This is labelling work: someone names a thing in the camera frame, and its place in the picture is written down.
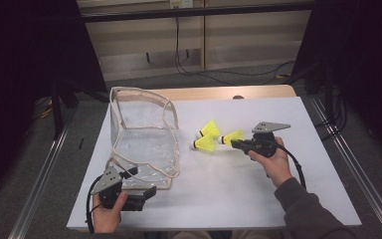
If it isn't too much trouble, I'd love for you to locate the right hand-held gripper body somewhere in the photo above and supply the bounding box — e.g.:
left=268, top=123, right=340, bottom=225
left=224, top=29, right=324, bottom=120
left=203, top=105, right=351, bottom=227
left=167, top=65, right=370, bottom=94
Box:
left=243, top=121, right=291, bottom=158

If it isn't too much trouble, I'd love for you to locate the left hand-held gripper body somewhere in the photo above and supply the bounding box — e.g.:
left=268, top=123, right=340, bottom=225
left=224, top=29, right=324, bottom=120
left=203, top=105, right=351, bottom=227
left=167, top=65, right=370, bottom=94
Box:
left=90, top=165, right=145, bottom=212

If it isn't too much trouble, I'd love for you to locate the clear plastic bag beige trim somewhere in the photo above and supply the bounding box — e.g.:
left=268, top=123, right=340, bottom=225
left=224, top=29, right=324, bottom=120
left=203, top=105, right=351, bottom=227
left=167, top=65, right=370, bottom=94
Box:
left=104, top=86, right=182, bottom=191

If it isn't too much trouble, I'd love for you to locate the person's right hand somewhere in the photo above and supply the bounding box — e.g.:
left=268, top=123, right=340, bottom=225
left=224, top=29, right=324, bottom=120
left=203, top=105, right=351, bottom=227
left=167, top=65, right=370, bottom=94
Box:
left=248, top=136, right=293, bottom=188

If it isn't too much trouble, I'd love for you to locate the person's left hand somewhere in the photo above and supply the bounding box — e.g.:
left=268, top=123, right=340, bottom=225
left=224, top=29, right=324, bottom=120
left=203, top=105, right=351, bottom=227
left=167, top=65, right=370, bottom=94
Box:
left=93, top=191, right=128, bottom=234

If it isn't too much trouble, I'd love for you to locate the black metal stand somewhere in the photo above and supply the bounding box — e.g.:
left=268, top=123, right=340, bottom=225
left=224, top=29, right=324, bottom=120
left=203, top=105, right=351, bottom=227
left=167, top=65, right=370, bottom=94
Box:
left=51, top=79, right=65, bottom=140

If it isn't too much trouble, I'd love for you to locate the beige wooden cabinet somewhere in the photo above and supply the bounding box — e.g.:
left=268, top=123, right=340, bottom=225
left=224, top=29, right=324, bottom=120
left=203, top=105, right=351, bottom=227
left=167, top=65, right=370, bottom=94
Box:
left=76, top=0, right=314, bottom=83

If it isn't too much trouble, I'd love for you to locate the dark curtain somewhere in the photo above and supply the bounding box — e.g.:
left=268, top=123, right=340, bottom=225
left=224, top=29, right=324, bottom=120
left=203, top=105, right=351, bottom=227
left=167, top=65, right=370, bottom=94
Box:
left=291, top=0, right=382, bottom=167
left=0, top=0, right=107, bottom=200

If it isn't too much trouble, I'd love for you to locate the left hand-held gripper cable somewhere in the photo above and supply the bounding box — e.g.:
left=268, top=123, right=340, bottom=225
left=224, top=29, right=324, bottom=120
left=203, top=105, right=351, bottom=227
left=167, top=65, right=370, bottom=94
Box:
left=86, top=174, right=104, bottom=235

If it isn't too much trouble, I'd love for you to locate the aluminium floor rail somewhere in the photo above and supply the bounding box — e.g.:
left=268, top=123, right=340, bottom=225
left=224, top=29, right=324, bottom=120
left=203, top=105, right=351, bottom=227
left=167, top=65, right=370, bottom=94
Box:
left=8, top=109, right=74, bottom=239
left=309, top=96, right=382, bottom=239

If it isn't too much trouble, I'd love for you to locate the bundle of black floor cables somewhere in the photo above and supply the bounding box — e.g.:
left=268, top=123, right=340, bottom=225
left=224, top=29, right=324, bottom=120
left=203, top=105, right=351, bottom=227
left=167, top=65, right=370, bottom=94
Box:
left=314, top=86, right=348, bottom=140

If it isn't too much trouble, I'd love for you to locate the black power cable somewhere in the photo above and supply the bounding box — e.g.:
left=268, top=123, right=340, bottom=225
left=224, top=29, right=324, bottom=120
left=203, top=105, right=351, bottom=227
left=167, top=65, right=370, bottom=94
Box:
left=173, top=7, right=296, bottom=86

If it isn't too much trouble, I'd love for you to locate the white wall socket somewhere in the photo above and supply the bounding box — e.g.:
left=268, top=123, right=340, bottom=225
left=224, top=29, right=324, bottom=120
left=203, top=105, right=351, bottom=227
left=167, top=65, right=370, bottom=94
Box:
left=169, top=0, right=194, bottom=9

